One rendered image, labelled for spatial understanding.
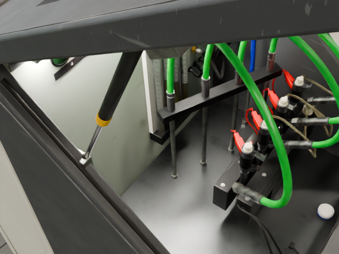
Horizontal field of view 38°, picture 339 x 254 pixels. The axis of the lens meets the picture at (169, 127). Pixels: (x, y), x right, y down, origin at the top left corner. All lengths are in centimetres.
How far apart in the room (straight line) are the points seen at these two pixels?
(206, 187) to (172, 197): 10
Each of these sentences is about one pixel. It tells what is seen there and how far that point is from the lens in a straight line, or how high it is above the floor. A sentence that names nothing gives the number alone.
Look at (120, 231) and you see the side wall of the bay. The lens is 82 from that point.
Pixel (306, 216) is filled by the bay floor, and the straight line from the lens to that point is 131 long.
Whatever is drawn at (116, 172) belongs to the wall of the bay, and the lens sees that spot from 123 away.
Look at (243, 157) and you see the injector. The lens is 107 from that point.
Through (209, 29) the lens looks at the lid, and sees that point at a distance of 35.
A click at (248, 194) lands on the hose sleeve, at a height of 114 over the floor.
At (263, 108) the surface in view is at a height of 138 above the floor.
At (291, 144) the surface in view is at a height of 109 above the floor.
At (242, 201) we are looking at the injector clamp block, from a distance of 113.
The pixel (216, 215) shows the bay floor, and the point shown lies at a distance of 128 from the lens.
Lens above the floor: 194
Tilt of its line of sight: 50 degrees down
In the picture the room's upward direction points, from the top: 3 degrees counter-clockwise
